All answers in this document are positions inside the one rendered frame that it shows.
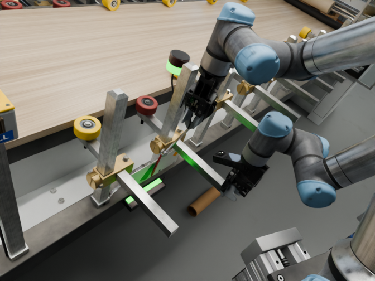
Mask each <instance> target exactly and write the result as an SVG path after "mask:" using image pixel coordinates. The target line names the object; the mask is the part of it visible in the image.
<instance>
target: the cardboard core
mask: <svg viewBox="0 0 375 281"><path fill-rule="evenodd" d="M220 195H221V194H220V192H219V191H218V190H217V189H216V188H215V187H214V186H213V187H212V188H210V189H209V190H207V191H206V193H204V194H203V195H201V196H200V197H199V198H198V199H197V200H195V201H194V202H193V203H192V204H191V205H189V206H188V207H187V210H188V212H189V214H190V215H191V216H193V217H195V216H197V215H198V214H199V213H201V212H202V211H203V210H204V209H205V208H206V207H207V206H208V205H210V204H211V203H212V202H213V201H214V200H215V199H216V198H217V197H219V196H220Z"/></svg>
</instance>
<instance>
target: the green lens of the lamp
mask: <svg viewBox="0 0 375 281"><path fill-rule="evenodd" d="M166 68H167V70H168V71H169V72H171V73H172V74H175V75H180V72H181V68H178V67H174V66H172V65H171V64H170V63H169V60H168V61H167V65H166Z"/></svg>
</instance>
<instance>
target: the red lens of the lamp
mask: <svg viewBox="0 0 375 281"><path fill-rule="evenodd" d="M171 51H172V50H171ZM171 51H170V55H169V58H168V60H169V62H170V63H171V64H172V65H174V66H176V67H180V68H182V66H183V64H185V63H188V62H189V61H190V56H189V59H188V60H179V59H177V58H175V57H173V56H172V54H171Z"/></svg>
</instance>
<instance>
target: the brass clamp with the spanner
mask: <svg viewBox="0 0 375 281"><path fill-rule="evenodd" d="M178 128H179V127H178V126H177V128H176V130H175V133H174V136H173V138H172V140H170V141H169V142H167V143H165V142H163V141H162V140H161V139H160V138H159V135H158V136H156V137H155V140H153V139H152V140H151V143H150V149H151V151H152V152H153V153H154V154H159V153H160V151H161V150H162V149H164V148H165V149H168V147H169V146H170V145H172V144H173V142H174V141H175V140H176V139H177V138H178V137H179V136H180V135H181V134H182V133H183V132H184V131H182V133H178V132H177V129H178ZM185 137H186V134H185V135H184V136H183V137H182V138H181V139H180V140H181V141H182V142H183V141H184V139H185Z"/></svg>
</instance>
